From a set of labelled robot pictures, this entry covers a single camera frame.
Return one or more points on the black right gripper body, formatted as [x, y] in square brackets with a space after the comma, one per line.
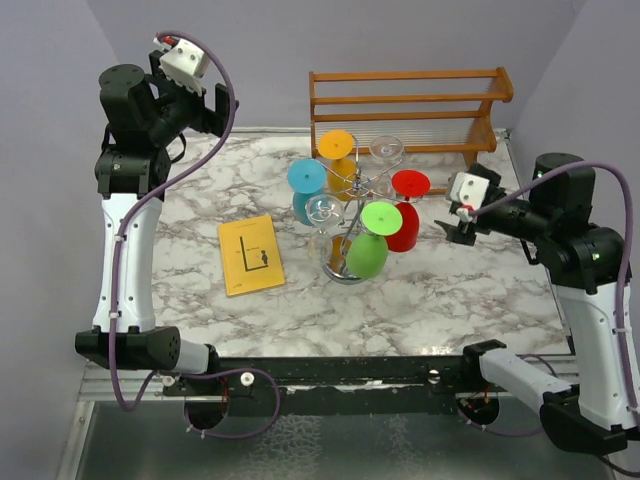
[482, 223]

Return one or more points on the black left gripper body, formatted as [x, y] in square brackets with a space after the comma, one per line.
[188, 104]

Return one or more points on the red plastic wine glass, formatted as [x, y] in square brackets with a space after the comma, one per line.
[408, 184]

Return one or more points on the green plastic wine glass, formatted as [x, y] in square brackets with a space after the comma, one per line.
[367, 254]

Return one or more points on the clear wine glass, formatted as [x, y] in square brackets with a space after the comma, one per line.
[389, 151]

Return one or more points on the clear champagne flute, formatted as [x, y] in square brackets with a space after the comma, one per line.
[324, 211]

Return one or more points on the blue plastic wine glass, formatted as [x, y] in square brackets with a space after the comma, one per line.
[307, 178]

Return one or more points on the yellow plastic wine glass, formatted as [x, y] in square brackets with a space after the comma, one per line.
[335, 146]

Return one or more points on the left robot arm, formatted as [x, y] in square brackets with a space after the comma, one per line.
[146, 111]

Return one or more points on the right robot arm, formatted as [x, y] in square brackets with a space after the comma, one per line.
[589, 269]

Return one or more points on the wooden slatted rack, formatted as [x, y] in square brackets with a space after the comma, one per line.
[446, 111]

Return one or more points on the chrome wine glass rack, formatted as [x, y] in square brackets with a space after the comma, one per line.
[350, 226]

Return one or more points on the yellow book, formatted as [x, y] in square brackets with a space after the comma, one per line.
[250, 255]

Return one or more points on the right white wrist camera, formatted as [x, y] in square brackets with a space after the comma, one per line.
[466, 193]

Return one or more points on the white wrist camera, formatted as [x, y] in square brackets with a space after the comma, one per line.
[183, 62]
[466, 193]

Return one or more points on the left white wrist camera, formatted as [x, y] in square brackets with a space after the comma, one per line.
[183, 62]

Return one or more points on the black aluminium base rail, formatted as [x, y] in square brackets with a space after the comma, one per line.
[325, 386]

